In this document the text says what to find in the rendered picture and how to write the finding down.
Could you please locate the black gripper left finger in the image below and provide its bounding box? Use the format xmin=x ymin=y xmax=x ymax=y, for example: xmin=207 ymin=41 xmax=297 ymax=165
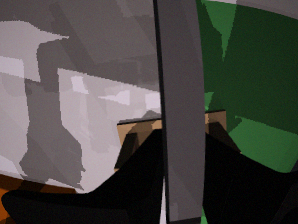
xmin=1 ymin=129 xmax=165 ymax=224

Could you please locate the green flat mat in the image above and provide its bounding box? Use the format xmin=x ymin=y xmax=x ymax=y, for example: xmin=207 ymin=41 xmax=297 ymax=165
xmin=196 ymin=0 xmax=298 ymax=173

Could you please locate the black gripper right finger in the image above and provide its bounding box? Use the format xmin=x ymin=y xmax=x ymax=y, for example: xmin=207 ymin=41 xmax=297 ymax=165
xmin=202 ymin=133 xmax=298 ymax=224

